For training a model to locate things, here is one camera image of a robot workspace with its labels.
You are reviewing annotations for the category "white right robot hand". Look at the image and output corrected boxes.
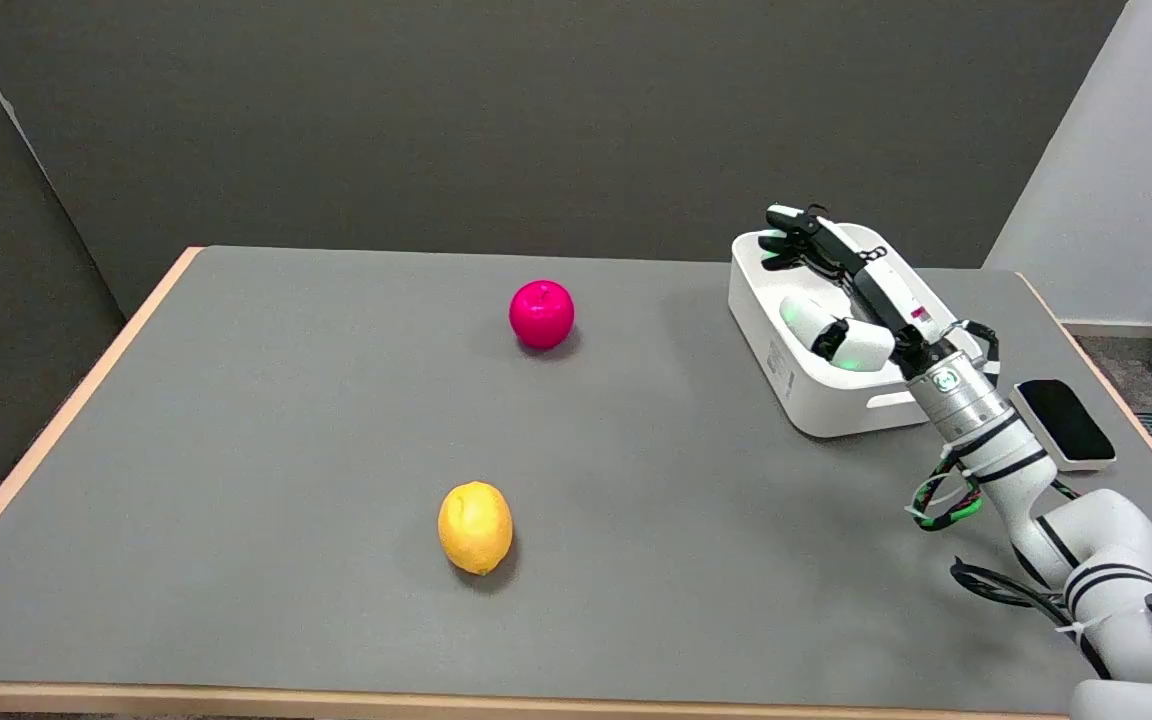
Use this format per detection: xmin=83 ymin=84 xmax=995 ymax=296
xmin=758 ymin=204 xmax=942 ymax=375

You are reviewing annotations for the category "yellow lemon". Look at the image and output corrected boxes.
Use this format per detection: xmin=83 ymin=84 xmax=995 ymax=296
xmin=437 ymin=481 xmax=515 ymax=577

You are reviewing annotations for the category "white plastic bin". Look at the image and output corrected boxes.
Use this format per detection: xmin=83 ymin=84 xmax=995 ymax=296
xmin=728 ymin=222 xmax=984 ymax=439

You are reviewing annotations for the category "black and white flat device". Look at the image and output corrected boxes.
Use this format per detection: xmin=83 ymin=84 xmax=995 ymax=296
xmin=1009 ymin=378 xmax=1119 ymax=473

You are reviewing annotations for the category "red apple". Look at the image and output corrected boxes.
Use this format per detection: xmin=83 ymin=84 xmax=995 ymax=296
xmin=508 ymin=279 xmax=576 ymax=351

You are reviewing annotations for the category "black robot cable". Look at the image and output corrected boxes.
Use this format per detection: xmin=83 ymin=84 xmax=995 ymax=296
xmin=903 ymin=320 xmax=1152 ymax=691

